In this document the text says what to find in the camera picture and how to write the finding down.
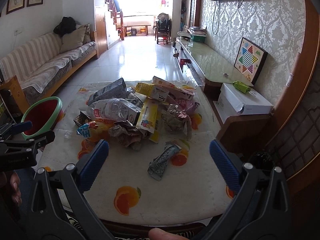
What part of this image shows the pink plastic bag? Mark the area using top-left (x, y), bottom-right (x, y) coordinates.
top-left (167, 96), bottom-right (200, 115)

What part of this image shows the grey black carton box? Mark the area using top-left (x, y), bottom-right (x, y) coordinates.
top-left (87, 77), bottom-right (126, 105)

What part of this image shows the yellow white medicine box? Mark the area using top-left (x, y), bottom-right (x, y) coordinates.
top-left (136, 98), bottom-right (161, 143)

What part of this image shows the green small package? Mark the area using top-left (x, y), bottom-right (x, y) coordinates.
top-left (232, 81), bottom-right (251, 94)

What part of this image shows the low wooden table far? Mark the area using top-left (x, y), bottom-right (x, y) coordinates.
top-left (124, 24), bottom-right (151, 36)

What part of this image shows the long TV cabinet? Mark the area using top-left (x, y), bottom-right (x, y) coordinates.
top-left (176, 37), bottom-right (253, 100)

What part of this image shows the red bin with green rim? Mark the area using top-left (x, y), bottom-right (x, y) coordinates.
top-left (21, 96), bottom-right (63, 139)

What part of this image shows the person's right hand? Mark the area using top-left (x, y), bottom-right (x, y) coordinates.
top-left (148, 228), bottom-right (188, 240)

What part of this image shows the patterned cushion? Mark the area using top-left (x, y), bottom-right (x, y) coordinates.
top-left (79, 23), bottom-right (91, 44)

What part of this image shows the yellow carton box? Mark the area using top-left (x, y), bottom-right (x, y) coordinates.
top-left (135, 82), bottom-right (169, 102)

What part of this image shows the small dark brown box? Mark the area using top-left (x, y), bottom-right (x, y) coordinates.
top-left (73, 111), bottom-right (92, 127)

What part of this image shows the orange-print plastic tablecloth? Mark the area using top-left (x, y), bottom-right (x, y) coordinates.
top-left (37, 80), bottom-right (237, 226)

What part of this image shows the green tray on cabinet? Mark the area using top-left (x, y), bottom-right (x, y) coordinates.
top-left (190, 34), bottom-right (206, 43)

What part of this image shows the black bag on sofa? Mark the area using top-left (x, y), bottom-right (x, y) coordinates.
top-left (53, 17), bottom-right (76, 37)

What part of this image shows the beige cushion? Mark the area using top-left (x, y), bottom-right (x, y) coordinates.
top-left (60, 28), bottom-right (86, 54)

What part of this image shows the wooden chair far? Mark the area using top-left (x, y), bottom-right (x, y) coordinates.
top-left (155, 18), bottom-right (171, 44)

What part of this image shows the chinese checkers board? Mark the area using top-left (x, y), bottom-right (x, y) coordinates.
top-left (234, 37), bottom-right (268, 85)

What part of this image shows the crumpled silver brown wrapper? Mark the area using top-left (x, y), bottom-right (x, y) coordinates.
top-left (108, 120), bottom-right (149, 151)

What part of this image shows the white cardboard box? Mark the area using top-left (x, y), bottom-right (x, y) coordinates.
top-left (213, 83), bottom-right (273, 124)

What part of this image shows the grey flattened wrapper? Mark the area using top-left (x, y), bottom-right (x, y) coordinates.
top-left (148, 141), bottom-right (182, 181)

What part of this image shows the clear plastic bottle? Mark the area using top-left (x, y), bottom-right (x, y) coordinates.
top-left (86, 98), bottom-right (142, 125)

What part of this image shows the striped wooden sofa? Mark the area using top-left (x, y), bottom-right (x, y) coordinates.
top-left (1, 31), bottom-right (98, 113)

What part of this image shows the blue orange snack wrapper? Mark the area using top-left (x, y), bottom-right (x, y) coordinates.
top-left (76, 120), bottom-right (113, 142)

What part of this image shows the person's left hand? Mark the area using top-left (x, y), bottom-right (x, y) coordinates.
top-left (1, 171), bottom-right (22, 206)

